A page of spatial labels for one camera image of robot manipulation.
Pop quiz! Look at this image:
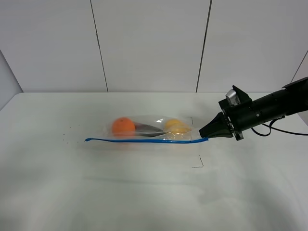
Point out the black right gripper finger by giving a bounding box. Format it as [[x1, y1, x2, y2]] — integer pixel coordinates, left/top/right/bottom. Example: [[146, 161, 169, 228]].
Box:
[[199, 112, 233, 138]]

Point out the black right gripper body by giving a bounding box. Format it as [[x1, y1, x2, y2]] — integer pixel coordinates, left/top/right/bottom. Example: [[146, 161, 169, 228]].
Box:
[[219, 97, 244, 141]]

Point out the clear zip bag blue seal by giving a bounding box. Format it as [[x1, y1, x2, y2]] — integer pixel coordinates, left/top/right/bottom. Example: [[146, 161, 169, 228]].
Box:
[[85, 115, 208, 144]]

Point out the orange fruit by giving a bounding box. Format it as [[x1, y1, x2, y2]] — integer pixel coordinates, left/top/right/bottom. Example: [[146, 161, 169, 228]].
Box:
[[111, 117, 136, 137]]

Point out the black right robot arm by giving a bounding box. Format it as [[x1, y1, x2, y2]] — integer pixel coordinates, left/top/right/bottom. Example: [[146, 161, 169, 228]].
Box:
[[199, 77, 308, 141]]

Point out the yellow pear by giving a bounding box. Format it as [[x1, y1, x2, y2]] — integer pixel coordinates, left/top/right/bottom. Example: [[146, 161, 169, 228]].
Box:
[[164, 119, 191, 134]]

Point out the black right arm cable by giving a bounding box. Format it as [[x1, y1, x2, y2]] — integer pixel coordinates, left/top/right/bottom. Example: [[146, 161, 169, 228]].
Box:
[[250, 115, 308, 137]]

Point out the purple eggplant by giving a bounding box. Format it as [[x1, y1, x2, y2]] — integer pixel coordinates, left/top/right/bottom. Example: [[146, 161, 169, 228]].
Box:
[[134, 123, 166, 137]]

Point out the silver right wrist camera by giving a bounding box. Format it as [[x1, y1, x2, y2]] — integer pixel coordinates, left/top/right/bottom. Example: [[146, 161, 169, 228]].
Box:
[[226, 85, 252, 106]]

